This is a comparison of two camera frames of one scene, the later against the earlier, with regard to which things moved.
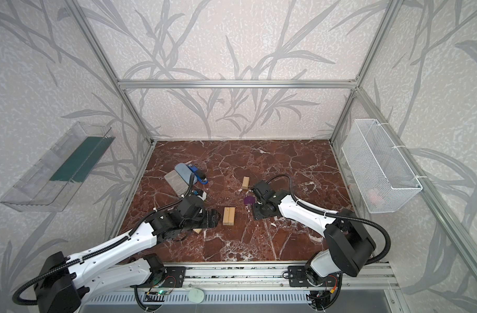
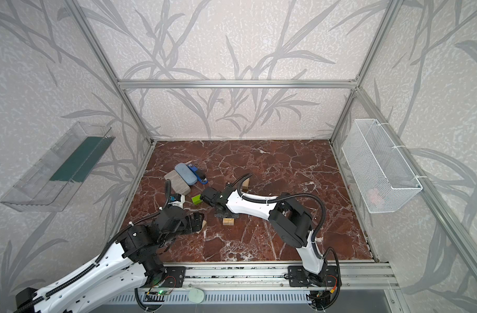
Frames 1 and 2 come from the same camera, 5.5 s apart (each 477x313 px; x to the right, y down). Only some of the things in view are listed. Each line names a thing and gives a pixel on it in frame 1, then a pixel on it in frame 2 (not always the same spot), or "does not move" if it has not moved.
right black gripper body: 260,209 -> 207,195
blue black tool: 199,173 does not move
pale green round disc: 195,295 does not move
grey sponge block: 179,185 does not move
